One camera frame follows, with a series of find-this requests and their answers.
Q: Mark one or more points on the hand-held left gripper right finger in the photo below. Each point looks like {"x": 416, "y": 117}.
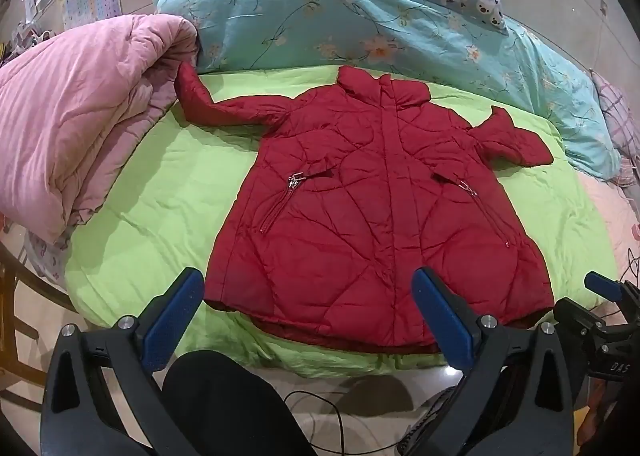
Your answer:
{"x": 441, "y": 321}

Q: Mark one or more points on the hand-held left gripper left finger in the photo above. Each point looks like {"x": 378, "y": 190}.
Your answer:
{"x": 172, "y": 317}

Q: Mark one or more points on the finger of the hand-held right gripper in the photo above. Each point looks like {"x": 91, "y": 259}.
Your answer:
{"x": 602, "y": 282}
{"x": 575, "y": 316}

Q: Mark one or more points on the red quilted jacket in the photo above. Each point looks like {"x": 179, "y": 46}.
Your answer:
{"x": 375, "y": 216}

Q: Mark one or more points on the pale pink sheet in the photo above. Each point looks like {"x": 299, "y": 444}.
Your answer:
{"x": 615, "y": 211}

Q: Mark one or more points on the person's black trouser leg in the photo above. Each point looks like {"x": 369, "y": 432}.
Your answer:
{"x": 225, "y": 406}

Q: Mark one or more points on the green bed sheet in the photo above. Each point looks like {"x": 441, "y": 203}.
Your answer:
{"x": 165, "y": 196}

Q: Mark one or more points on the white patterned cloth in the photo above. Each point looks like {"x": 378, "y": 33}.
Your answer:
{"x": 47, "y": 256}

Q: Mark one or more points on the wooden chair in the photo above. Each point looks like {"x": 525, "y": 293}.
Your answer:
{"x": 15, "y": 286}

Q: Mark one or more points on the plaid pillow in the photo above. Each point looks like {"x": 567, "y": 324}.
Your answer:
{"x": 620, "y": 110}

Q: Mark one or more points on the pink quilt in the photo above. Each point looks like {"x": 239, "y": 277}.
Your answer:
{"x": 75, "y": 110}

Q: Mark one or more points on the teal floral quilt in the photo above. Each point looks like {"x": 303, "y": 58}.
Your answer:
{"x": 300, "y": 20}

